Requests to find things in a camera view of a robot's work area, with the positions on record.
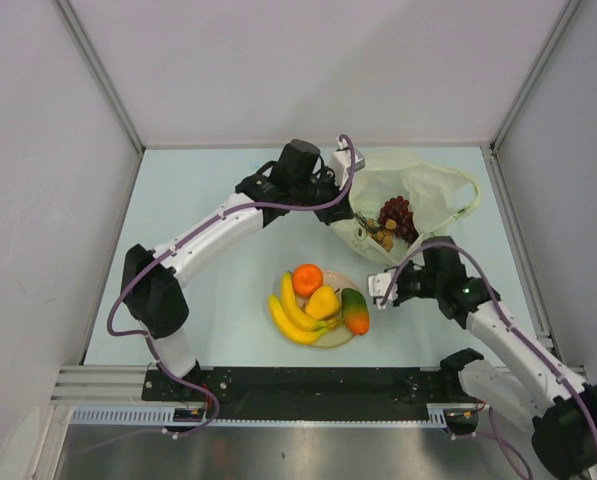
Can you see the dark red fake grapes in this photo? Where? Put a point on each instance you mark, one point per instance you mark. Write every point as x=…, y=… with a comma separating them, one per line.
x=396, y=215

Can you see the orange fake persimmon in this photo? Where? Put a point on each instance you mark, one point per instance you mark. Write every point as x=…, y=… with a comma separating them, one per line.
x=306, y=279

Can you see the green orange fake mango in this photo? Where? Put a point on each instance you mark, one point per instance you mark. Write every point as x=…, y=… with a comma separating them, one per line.
x=355, y=313

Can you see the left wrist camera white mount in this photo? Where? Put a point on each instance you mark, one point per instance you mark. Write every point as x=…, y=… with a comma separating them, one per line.
x=343, y=164

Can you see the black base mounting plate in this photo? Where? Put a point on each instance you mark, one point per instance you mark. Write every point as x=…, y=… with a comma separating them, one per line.
x=292, y=394

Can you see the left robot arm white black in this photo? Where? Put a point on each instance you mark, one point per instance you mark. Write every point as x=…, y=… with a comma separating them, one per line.
x=153, y=280

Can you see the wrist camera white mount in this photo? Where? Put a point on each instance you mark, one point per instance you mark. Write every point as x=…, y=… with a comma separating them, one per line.
x=343, y=164
x=382, y=289

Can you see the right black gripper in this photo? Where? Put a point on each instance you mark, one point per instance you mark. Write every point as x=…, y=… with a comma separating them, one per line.
x=401, y=298

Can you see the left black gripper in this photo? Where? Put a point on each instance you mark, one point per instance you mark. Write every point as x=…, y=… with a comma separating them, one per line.
x=339, y=212

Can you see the yellow fake banana bunch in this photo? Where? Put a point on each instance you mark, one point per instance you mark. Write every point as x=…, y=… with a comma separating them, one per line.
x=292, y=321

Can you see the translucent plastic avocado-print bag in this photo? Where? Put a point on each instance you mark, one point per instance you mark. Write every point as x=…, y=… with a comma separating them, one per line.
x=438, y=197

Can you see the beige round plate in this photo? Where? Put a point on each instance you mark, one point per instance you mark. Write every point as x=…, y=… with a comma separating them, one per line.
x=340, y=335

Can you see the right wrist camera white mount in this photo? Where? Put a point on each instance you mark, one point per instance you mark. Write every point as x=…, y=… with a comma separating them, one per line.
x=382, y=289

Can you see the yellow fake pear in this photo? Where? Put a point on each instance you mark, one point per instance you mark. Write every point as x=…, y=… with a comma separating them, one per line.
x=323, y=303

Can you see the brown fake nuts cluster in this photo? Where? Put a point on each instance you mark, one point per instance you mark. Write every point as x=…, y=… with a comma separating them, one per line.
x=374, y=230

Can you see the white slotted cable duct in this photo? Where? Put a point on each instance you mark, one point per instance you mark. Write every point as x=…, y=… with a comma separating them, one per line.
x=180, y=417

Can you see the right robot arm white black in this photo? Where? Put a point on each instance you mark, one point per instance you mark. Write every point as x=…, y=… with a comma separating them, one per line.
x=556, y=402

